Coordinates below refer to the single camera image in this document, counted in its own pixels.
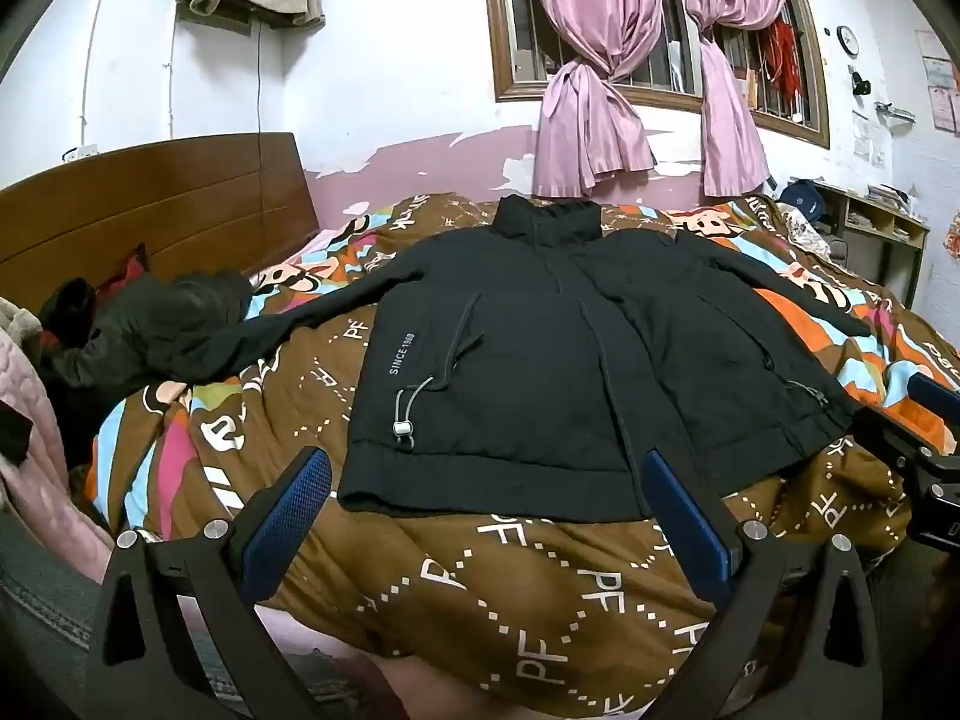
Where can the wooden shelf unit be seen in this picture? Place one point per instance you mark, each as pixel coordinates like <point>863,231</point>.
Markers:
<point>885,225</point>

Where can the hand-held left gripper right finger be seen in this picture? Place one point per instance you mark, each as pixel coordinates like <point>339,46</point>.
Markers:
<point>686,517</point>

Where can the pink quilt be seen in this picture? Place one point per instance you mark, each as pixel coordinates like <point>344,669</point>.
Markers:
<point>37,420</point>

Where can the wall papers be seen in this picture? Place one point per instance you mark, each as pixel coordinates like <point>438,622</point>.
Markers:
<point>941,82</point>

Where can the blue cap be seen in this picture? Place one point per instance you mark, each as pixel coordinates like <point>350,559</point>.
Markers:
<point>802,201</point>

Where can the wooden window frame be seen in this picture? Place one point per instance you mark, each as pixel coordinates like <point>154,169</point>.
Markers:
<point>517,86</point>

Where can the white wall rack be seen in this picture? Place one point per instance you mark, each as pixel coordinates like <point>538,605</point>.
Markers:
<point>895,112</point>

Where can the black zip jacket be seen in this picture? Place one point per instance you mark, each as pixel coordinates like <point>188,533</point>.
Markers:
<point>525,360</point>

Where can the round wall clock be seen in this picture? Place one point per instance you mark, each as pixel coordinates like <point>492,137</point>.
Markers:
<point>847,40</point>

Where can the wooden headboard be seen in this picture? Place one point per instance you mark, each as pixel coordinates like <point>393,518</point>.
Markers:
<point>150,202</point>

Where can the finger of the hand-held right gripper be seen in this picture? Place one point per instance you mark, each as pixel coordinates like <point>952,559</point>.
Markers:
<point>900,442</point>
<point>937,392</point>

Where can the brown printed blanket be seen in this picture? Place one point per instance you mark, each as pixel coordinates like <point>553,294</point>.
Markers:
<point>525,592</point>

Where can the grey denim pants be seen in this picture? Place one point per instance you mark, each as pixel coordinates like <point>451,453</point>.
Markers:
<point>45,600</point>

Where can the pink curtain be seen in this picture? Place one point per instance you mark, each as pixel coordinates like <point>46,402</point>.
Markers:
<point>727,105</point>
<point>592,52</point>

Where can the white wall socket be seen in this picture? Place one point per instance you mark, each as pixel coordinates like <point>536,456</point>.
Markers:
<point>80,152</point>

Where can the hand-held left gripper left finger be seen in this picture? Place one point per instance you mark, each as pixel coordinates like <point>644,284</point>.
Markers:
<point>289,517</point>

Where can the red hanging cloth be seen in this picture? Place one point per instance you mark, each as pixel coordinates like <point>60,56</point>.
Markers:
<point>784,64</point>

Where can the dark green jacket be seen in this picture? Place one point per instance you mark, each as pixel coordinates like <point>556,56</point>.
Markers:
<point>157,330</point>

